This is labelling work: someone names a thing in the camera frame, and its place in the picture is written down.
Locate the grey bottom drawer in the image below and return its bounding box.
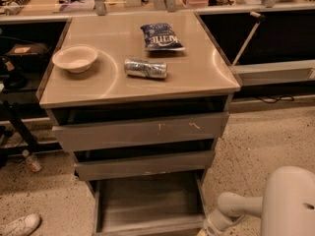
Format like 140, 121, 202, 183
93, 171, 208, 236

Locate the plastic water bottle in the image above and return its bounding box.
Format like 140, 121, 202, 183
22, 150, 41, 172

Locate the grey middle drawer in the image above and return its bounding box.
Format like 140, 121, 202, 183
74, 139, 215, 181

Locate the grey top drawer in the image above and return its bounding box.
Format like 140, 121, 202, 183
51, 96, 230, 153

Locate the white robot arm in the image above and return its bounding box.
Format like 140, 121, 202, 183
197, 166, 315, 236

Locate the blue chip bag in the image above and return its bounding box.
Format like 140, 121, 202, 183
141, 23, 185, 51

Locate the white sneaker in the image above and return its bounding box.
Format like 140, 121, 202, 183
0, 213, 41, 236

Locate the black bag with label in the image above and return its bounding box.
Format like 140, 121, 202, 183
4, 43, 50, 72

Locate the white bowl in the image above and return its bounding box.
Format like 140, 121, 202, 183
52, 44, 98, 73

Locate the black stand frame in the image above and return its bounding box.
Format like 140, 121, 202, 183
1, 100, 61, 156

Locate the crushed silver can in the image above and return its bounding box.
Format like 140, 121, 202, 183
124, 59, 167, 80

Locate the grey drawer cabinet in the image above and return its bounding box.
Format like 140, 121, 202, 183
35, 10, 242, 236

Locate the black floor cable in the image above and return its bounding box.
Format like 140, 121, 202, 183
255, 94, 295, 104

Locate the grey drawer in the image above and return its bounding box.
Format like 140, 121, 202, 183
74, 139, 215, 181
93, 171, 208, 236
51, 96, 230, 153

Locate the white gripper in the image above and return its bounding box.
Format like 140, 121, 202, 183
197, 219, 221, 236

